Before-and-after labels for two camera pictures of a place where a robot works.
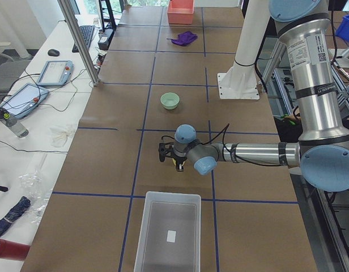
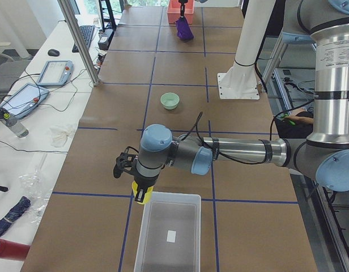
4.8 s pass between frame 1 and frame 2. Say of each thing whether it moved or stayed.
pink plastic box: stayed
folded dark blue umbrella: stayed
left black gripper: moved
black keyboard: stayed
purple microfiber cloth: moved
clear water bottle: stayed
